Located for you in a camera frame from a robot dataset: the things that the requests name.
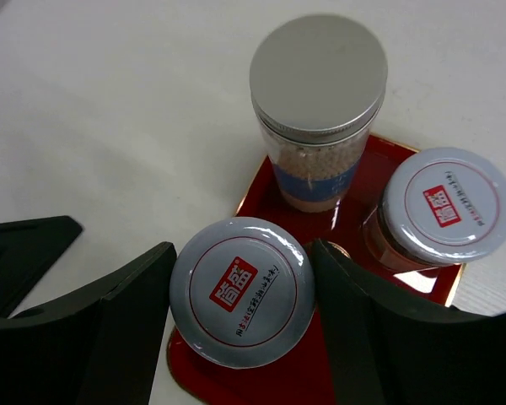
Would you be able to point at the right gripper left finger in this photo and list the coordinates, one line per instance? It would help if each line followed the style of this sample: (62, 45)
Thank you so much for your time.
(98, 344)

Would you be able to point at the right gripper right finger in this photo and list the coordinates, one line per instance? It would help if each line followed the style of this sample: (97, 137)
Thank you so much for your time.
(388, 346)

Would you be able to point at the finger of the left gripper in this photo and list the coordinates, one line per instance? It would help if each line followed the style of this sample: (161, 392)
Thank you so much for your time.
(28, 249)

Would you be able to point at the small jar red label lid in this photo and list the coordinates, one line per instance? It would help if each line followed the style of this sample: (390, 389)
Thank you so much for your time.
(242, 293)

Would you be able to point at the tall blue label spice bottle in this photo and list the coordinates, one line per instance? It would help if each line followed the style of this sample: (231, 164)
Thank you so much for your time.
(317, 83)

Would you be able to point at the red rectangular tray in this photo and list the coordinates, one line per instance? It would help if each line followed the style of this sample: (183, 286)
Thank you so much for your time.
(303, 376)

